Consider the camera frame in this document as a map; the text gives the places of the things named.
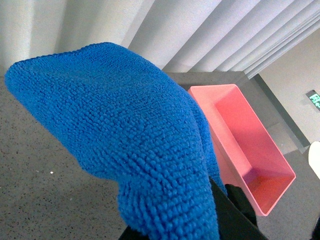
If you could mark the pink plastic bin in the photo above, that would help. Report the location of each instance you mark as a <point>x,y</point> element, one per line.
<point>246,154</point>

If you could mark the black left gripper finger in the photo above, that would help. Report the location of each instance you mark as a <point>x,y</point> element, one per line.
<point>237,196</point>
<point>225,220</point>

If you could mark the blue microfiber cloth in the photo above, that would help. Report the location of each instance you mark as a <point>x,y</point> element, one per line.
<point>124,119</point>

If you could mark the green exit sign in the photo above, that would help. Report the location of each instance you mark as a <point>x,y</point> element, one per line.
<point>314,97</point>

